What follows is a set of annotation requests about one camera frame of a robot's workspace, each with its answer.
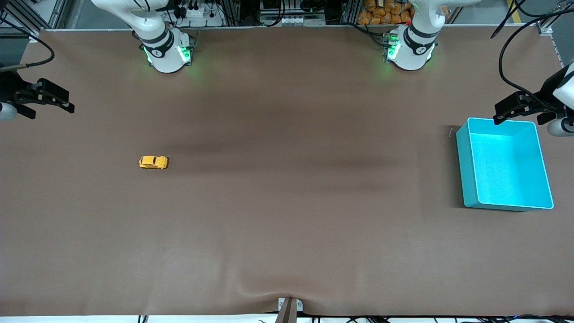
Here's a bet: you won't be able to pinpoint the yellow beetle toy car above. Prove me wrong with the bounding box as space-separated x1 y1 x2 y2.
139 155 169 170

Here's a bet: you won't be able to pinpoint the teal plastic storage bin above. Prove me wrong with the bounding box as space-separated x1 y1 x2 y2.
456 118 554 211

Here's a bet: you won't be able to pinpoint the orange packaged items pile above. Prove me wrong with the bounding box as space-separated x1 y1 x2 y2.
357 0 415 25

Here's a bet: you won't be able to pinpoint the white power strip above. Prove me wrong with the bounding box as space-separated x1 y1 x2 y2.
173 0 225 26

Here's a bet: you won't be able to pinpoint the grey electronics rack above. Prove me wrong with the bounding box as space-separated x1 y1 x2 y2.
259 0 328 26

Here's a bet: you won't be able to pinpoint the brown table mat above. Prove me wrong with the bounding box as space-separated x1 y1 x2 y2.
0 26 574 317

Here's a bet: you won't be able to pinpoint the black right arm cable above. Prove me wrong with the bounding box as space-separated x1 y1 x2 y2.
0 13 55 72

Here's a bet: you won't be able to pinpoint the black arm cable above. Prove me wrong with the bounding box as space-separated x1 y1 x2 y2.
499 7 574 113
0 13 55 72

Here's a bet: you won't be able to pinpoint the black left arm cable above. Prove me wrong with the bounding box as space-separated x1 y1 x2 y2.
499 7 574 113

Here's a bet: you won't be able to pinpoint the black aluminium frame struts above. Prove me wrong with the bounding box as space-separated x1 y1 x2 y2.
0 0 68 30

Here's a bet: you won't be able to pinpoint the black hanging cable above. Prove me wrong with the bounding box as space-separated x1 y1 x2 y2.
490 0 530 39

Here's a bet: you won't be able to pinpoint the silver metal mounting bracket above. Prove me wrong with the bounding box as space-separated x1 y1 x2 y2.
278 297 304 313

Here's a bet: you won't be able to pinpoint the brown camera mount post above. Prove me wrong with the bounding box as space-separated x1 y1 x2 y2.
274 298 297 323

